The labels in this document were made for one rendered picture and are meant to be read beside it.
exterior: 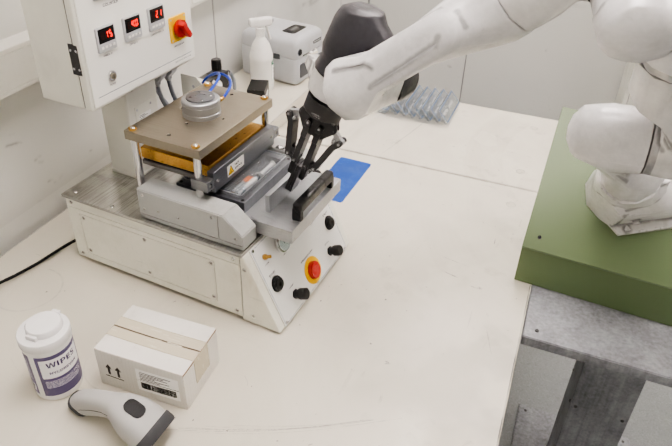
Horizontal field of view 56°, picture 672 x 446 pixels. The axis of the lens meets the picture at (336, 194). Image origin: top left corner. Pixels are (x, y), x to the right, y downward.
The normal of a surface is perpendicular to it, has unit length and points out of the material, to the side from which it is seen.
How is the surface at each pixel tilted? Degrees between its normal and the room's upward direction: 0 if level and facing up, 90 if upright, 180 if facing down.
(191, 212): 90
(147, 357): 3
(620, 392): 90
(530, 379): 0
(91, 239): 90
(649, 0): 37
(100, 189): 0
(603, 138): 76
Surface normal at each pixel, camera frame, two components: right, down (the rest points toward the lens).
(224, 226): -0.43, 0.48
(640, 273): -0.28, -0.25
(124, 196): 0.03, -0.84
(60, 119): 0.93, 0.22
